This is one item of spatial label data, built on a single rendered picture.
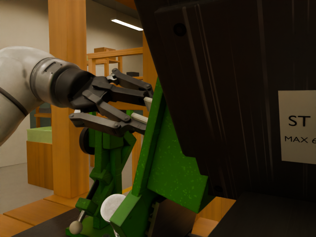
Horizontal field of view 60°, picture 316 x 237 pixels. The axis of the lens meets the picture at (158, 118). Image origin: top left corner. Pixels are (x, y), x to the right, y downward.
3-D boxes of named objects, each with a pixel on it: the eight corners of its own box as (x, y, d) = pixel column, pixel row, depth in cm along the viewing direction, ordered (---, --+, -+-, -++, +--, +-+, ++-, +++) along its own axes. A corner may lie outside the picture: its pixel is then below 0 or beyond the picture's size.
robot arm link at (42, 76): (55, 47, 54) (76, 53, 51) (75, 81, 60) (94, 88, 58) (20, 77, 49) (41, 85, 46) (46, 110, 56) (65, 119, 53)
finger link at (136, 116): (132, 111, 42) (130, 115, 42) (171, 126, 39) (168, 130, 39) (138, 123, 45) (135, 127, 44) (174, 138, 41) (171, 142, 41)
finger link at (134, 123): (123, 114, 43) (112, 128, 42) (149, 124, 41) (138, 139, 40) (126, 120, 45) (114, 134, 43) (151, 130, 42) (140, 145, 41)
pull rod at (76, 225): (75, 238, 57) (75, 211, 57) (66, 234, 59) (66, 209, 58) (94, 227, 62) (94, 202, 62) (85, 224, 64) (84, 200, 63)
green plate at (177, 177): (181, 259, 30) (236, 67, 26) (122, 223, 34) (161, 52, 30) (215, 218, 40) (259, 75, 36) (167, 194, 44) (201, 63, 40)
